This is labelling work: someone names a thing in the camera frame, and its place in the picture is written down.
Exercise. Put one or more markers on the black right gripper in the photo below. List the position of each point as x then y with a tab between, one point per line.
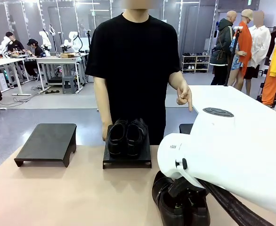
187	188

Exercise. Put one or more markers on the black leather dress shoe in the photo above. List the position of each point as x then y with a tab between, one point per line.
199	212
162	195
136	137
117	139

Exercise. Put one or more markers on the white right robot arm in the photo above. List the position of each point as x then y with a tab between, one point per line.
234	153

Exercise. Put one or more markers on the person's right forearm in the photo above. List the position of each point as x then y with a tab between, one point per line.
103	108

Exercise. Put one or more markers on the person's left forearm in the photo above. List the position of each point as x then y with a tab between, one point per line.
176	78

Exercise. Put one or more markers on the black shoe stand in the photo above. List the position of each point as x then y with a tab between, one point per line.
185	128
128	163
48	143

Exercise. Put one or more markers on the person in black t-shirt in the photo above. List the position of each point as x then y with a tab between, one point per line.
135	70

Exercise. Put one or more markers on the seated person with black cap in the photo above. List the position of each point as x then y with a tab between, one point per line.
35	56

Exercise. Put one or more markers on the seated person in black shirt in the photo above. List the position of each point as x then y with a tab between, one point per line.
15	43

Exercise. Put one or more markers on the person's right hand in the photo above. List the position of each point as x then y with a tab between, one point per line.
104	133

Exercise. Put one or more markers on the person's left hand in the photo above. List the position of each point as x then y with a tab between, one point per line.
184	94

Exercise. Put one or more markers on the white shoe rack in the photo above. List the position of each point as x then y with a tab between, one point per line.
195	63

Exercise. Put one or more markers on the mannequin in dark green jacket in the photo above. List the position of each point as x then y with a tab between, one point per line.
222	44

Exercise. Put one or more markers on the grey plastic stool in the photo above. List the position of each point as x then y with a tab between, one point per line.
69	84

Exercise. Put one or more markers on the mannequin in orange garment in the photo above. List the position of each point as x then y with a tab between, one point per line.
242	47

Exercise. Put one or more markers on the white paper sign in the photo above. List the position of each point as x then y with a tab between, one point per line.
163	24

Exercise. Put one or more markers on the cardboard box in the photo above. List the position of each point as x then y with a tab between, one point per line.
67	55

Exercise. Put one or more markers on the white power strip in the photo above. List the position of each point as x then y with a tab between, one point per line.
21	94

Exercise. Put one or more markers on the white desk with grey frame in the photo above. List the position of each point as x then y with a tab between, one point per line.
58	60

